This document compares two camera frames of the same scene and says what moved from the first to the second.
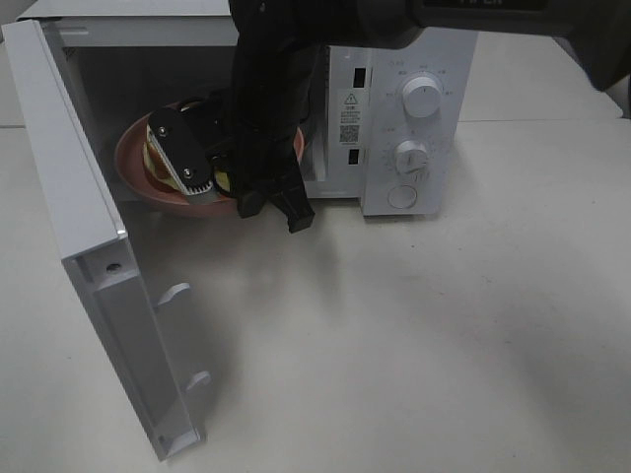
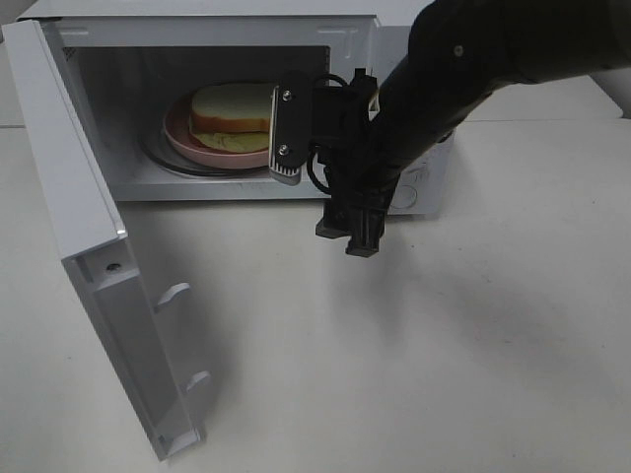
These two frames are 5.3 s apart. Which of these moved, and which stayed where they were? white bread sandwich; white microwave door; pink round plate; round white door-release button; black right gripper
Moved: pink round plate; black right gripper; white bread sandwich
Stayed: white microwave door; round white door-release button
